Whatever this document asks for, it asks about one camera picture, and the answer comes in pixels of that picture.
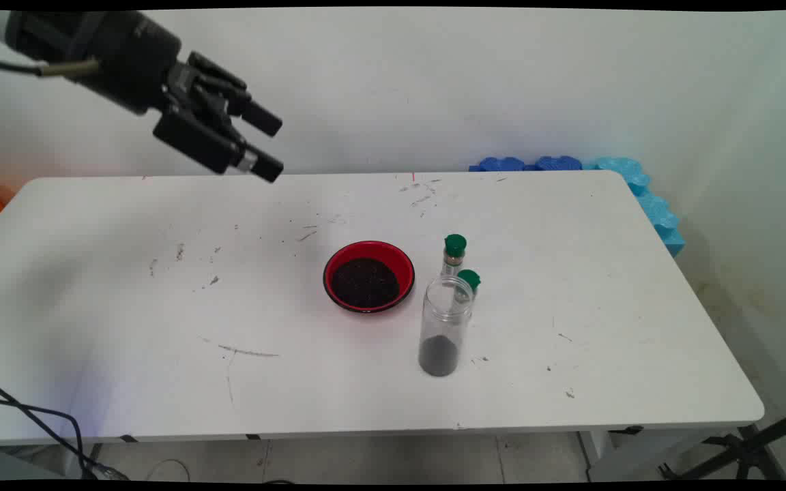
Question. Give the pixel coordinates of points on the light blue foam piece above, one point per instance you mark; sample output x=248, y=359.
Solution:
x=652, y=204

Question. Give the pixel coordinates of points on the red bowl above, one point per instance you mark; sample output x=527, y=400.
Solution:
x=403, y=269

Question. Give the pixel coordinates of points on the green-capped spice bottle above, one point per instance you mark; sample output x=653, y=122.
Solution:
x=455, y=245
x=469, y=278

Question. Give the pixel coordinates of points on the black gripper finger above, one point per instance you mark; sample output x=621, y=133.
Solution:
x=260, y=117
x=195, y=140

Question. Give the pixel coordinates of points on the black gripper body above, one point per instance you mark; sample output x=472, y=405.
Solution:
x=113, y=54

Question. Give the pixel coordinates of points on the black granules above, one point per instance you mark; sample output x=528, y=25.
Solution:
x=439, y=356

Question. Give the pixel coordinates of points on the dark blue foam piece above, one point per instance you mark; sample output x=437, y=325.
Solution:
x=499, y=164
x=559, y=163

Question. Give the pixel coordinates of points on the black beans pile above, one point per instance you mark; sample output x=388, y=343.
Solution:
x=366, y=283

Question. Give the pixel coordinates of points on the clear plastic jar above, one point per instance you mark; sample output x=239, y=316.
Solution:
x=444, y=320

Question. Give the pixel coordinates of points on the black tripod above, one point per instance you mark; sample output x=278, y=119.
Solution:
x=748, y=450

